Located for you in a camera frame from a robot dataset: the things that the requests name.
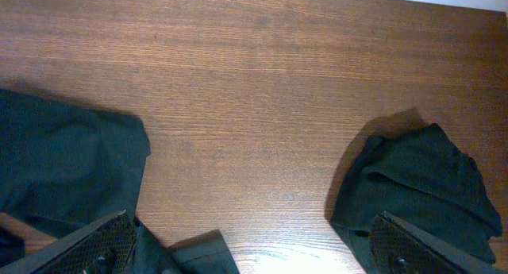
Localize black folded garment right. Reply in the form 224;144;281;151
330;124;502;273

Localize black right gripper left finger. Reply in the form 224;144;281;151
1;210;137;274

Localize black pants with red waistband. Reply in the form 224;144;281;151
1;90;239;273

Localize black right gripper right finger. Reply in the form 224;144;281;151
369;212;507;274

